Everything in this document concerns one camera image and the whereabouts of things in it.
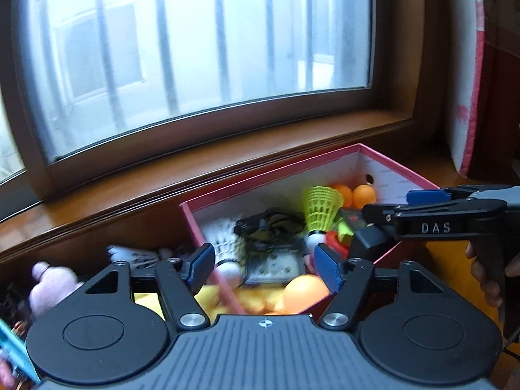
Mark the yellow soft toy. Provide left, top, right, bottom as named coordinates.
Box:
left=195, top=284, right=290, bottom=316

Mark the red plastic toy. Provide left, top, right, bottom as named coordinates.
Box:
left=324, top=229, right=351, bottom=257

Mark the pink and white board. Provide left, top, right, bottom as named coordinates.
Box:
left=443, top=0, right=487, bottom=178

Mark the person's right hand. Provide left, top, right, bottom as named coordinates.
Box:
left=465, top=240, right=505, bottom=309

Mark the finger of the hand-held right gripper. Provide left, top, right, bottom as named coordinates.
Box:
left=361, top=203, right=401, bottom=228
left=406, top=188, right=474, bottom=209

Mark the yellow-green shuttlecock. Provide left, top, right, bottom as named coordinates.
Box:
left=303, top=186, right=346, bottom=253

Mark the pink plush toy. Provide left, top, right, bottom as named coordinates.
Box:
left=30, top=262, right=83, bottom=318

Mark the pink cardboard box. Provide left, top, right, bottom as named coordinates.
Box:
left=179, top=143, right=443, bottom=318

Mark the black cable bundle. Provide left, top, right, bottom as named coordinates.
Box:
left=234, top=208, right=306, bottom=241

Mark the wooden framed window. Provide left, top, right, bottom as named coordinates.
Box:
left=0, top=0, right=420, bottom=230

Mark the yellow-green small packet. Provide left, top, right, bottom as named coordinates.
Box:
left=335, top=217, right=355, bottom=248

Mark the blue plastic object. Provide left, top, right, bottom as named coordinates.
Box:
left=0, top=318, right=42, bottom=386

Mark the grey cord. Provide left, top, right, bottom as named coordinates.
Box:
left=501, top=320, right=520, bottom=351

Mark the white shuttlecock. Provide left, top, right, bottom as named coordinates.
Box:
left=203, top=216, right=247, bottom=290
left=106, top=245, right=162, bottom=271

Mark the black block-shaped object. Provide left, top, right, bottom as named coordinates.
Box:
left=348, top=226, right=402, bottom=271

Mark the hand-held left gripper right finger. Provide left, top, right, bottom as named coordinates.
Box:
left=314, top=243, right=448, bottom=332

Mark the orange ping-pong ball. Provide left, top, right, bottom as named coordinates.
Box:
left=351, top=186, right=379, bottom=213
left=331, top=184, right=355, bottom=206
left=283, top=275, right=331, bottom=315

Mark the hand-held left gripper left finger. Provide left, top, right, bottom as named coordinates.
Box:
left=81, top=243, right=216, bottom=332

